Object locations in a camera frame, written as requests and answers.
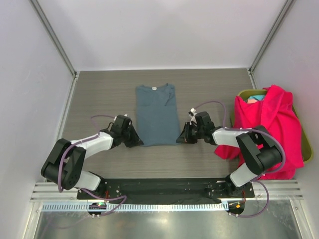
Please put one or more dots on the left aluminium corner post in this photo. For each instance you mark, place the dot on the left aluminium corner post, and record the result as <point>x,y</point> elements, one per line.
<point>52,35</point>

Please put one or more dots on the olive green plastic bin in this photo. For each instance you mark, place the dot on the olive green plastic bin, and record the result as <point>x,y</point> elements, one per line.
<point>307,151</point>

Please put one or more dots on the slotted white cable duct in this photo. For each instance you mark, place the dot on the slotted white cable duct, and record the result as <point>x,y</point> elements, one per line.
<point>99,207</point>

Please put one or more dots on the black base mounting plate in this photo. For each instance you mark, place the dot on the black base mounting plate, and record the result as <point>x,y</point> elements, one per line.
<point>203,191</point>

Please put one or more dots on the salmon pink t shirt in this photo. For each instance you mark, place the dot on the salmon pink t shirt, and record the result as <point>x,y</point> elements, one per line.
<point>252,101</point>

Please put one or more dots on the teal t shirt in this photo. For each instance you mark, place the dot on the teal t shirt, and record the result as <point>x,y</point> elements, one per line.
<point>257,97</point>

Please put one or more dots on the aluminium frame rail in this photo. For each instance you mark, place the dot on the aluminium frame rail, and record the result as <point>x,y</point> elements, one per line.
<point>278,189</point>

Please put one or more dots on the blue-grey t shirt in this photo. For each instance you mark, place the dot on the blue-grey t shirt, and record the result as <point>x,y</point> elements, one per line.
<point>156,115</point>

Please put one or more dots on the magenta pink t shirt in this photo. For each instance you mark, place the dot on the magenta pink t shirt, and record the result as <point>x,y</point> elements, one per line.
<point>275,113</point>

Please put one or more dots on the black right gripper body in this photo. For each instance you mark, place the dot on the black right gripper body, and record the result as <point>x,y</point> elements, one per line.
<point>189,133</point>

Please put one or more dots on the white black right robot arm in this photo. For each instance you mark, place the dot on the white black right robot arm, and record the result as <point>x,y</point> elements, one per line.
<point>259,149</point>

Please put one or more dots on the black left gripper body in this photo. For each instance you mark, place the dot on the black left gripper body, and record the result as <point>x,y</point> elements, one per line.
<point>130,136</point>

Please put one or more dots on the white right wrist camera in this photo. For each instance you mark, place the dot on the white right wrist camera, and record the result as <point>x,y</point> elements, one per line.
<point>192,114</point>

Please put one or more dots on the aluminium corner post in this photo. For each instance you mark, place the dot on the aluminium corner post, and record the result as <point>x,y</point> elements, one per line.
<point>271,34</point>
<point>52,35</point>

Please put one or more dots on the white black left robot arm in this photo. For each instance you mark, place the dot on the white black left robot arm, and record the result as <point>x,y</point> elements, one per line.
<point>64,165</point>

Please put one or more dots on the right aluminium corner post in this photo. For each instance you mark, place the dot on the right aluminium corner post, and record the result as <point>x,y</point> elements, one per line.
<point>271,34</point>

